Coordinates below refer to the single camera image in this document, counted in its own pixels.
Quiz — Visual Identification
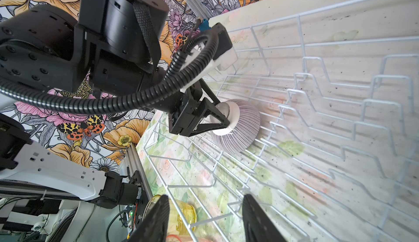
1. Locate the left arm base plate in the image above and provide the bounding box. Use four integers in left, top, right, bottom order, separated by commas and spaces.
129, 170, 153, 235

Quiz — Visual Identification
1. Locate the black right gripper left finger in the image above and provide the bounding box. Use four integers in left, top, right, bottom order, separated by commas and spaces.
128, 195, 170, 242

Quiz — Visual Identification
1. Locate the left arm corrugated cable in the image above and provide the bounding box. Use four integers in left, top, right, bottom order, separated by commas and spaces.
0, 31, 220, 115

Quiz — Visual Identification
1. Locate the amber glass cup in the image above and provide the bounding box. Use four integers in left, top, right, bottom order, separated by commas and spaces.
145, 195, 197, 242

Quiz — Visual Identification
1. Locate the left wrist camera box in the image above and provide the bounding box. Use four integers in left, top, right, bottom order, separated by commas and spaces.
179, 22, 239, 92

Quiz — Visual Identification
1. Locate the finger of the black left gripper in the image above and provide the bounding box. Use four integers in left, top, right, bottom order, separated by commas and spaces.
186, 98, 230, 135
199, 79, 220, 104

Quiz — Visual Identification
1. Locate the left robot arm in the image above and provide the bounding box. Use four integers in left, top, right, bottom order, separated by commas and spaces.
1, 0, 235, 137

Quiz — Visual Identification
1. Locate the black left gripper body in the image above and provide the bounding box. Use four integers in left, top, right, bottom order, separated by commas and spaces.
157, 79, 210, 136

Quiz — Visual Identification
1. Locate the white wire dish rack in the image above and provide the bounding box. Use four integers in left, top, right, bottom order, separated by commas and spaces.
137, 0, 419, 242

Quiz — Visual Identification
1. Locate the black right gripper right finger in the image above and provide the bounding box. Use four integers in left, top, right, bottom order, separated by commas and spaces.
242, 194, 286, 242

